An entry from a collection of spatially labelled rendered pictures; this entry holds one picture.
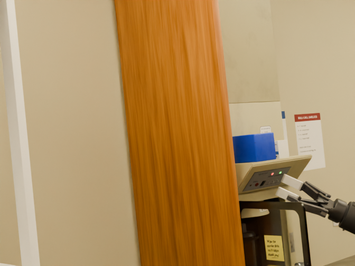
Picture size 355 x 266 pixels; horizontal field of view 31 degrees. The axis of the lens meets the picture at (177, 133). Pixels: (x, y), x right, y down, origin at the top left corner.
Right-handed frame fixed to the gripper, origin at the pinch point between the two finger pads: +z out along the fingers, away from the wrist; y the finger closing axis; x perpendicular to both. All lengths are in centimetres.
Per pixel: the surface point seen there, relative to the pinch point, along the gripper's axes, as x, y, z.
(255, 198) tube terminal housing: 10.5, -4.5, 7.1
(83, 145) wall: 17, 2, 69
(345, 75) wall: -10, -148, -9
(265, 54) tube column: -30.8, -29.6, 25.0
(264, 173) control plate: -1.3, 0.2, 7.6
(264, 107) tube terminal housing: -15.0, -21.0, 17.4
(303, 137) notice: 16, -104, -1
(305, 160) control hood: -5.2, -15.8, -2.9
